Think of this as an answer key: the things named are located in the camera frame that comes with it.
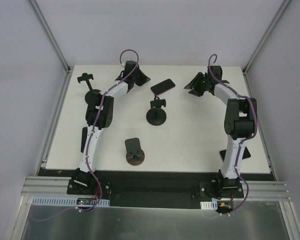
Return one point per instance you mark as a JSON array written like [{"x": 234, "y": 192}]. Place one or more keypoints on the white cable duct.
[
  {"x": 216, "y": 205},
  {"x": 60, "y": 201}
]

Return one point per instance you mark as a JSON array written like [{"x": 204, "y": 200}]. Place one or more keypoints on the tall black clamp stand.
[{"x": 87, "y": 85}]

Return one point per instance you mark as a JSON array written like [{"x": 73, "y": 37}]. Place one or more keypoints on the left white cable duct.
[{"x": 60, "y": 201}]

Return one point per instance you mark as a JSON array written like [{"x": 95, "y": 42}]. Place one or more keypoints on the purple phone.
[{"x": 162, "y": 87}]

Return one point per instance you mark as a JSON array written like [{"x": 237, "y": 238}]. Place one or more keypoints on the white-edged phone on right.
[{"x": 245, "y": 154}]

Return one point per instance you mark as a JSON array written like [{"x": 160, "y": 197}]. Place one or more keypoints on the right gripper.
[{"x": 198, "y": 84}]

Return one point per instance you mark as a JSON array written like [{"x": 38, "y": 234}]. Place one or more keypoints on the black round-base clamp stand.
[{"x": 156, "y": 116}]

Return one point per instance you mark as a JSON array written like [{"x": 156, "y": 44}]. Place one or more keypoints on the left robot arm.
[{"x": 99, "y": 116}]

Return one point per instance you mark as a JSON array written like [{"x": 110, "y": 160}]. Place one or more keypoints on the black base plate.
[{"x": 148, "y": 189}]

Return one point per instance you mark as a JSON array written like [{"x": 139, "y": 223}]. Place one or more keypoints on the right white cable duct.
[{"x": 216, "y": 205}]

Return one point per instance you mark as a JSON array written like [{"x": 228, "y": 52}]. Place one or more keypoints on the black phone on left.
[{"x": 84, "y": 134}]

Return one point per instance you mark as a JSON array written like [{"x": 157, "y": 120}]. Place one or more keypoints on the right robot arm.
[{"x": 240, "y": 125}]

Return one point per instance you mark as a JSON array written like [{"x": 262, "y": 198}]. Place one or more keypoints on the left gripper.
[{"x": 137, "y": 75}]

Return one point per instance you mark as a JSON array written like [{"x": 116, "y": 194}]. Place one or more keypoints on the black stand with wooden base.
[{"x": 134, "y": 154}]

